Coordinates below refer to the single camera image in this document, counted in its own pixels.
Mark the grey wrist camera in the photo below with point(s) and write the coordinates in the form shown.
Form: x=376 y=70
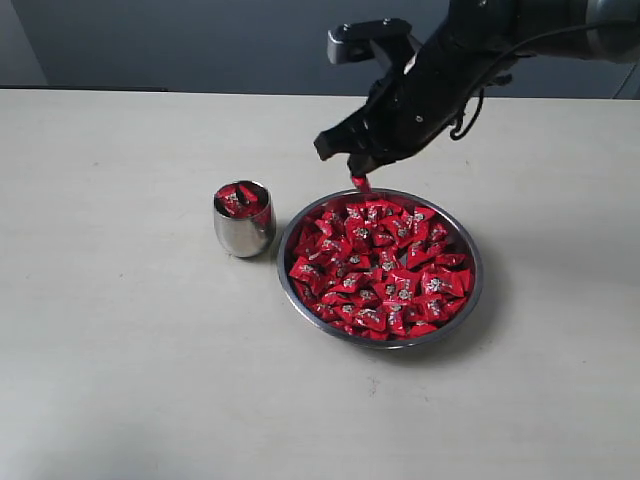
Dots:
x=388 y=41

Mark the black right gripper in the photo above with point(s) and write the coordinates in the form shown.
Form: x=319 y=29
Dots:
x=410 y=105

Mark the stainless steel cup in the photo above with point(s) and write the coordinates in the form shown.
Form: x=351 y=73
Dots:
x=252 y=234

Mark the round stainless steel plate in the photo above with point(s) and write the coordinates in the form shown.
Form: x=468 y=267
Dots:
x=375 y=248

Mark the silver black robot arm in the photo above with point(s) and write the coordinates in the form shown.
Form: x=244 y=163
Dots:
x=585 y=30

